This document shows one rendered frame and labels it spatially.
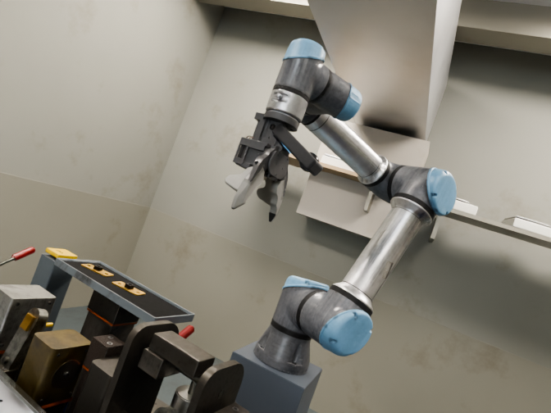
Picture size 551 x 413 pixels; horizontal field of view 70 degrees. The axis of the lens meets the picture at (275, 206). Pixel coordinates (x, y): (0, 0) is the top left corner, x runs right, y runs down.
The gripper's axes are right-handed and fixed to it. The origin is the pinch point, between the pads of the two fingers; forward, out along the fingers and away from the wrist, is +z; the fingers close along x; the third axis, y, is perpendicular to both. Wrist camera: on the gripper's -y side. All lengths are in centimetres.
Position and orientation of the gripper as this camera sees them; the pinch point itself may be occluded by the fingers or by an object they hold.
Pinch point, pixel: (256, 217)
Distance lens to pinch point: 75.2
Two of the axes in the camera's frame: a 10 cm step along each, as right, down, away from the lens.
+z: -3.4, 9.4, -0.3
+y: -8.3, -2.9, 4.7
